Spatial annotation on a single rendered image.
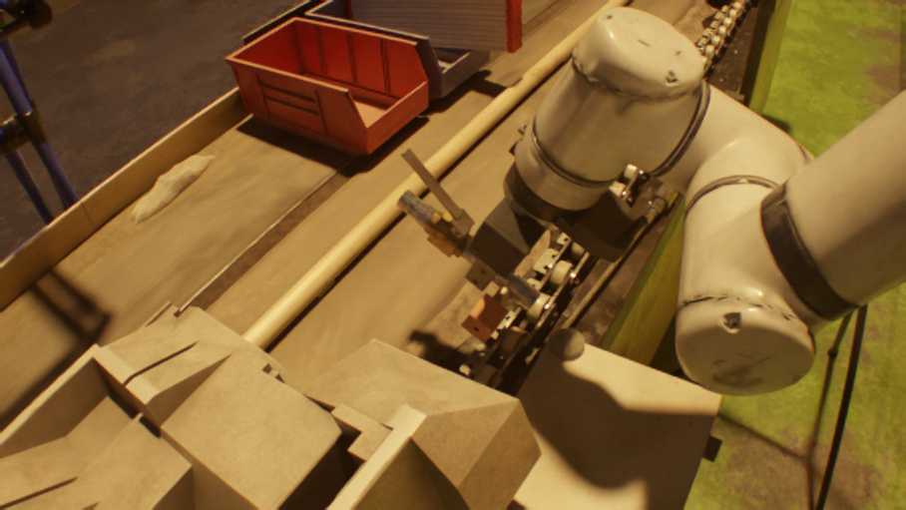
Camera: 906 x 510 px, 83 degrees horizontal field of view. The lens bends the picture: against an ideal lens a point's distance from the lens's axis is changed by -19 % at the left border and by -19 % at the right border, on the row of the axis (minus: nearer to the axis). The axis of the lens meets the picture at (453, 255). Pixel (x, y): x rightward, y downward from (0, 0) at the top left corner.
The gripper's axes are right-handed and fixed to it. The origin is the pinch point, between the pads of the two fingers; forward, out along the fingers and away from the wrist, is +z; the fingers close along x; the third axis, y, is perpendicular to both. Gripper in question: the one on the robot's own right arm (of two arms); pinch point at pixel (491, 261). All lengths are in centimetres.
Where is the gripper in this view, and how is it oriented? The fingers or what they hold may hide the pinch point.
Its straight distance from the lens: 68.1
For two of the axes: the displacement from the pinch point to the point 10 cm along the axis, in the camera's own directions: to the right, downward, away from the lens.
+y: -7.8, -6.2, 0.8
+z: -3.0, 4.8, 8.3
